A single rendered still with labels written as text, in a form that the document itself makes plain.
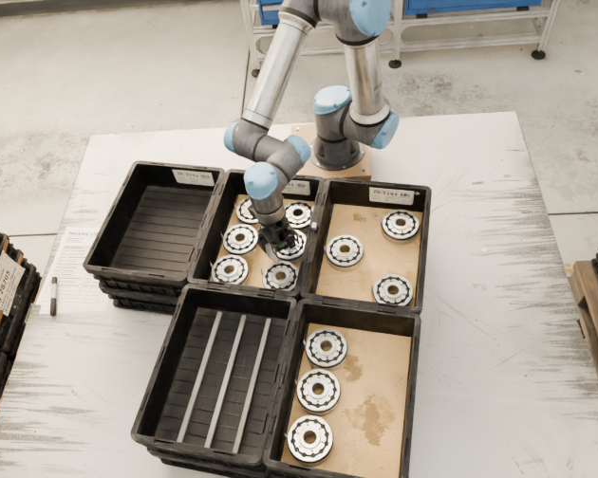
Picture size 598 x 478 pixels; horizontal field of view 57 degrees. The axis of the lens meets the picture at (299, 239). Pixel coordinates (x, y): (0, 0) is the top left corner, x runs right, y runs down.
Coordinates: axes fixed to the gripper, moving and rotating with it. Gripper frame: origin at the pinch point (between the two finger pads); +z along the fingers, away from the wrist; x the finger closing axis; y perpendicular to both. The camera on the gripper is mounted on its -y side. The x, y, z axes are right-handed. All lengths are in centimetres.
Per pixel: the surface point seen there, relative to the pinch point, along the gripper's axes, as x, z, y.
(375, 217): 29.2, 3.8, 6.2
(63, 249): -53, 13, -54
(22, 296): -83, 54, -83
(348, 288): 8.6, 2.7, 20.5
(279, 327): -12.6, 1.7, 18.9
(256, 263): -6.9, 1.9, -1.8
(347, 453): -17, 1, 54
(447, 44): 171, 81, -107
